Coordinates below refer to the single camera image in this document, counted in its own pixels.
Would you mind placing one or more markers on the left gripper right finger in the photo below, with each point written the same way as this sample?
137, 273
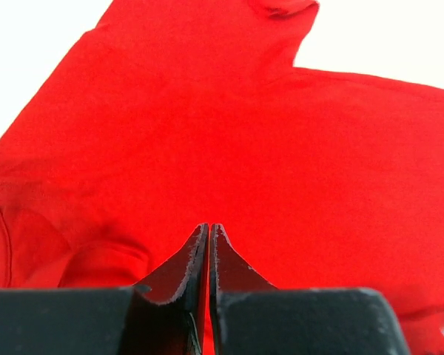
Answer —
251, 316

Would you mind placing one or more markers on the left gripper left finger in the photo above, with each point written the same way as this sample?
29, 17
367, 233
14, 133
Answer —
161, 314

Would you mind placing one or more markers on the red t shirt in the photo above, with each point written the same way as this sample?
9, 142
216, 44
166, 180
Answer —
173, 113

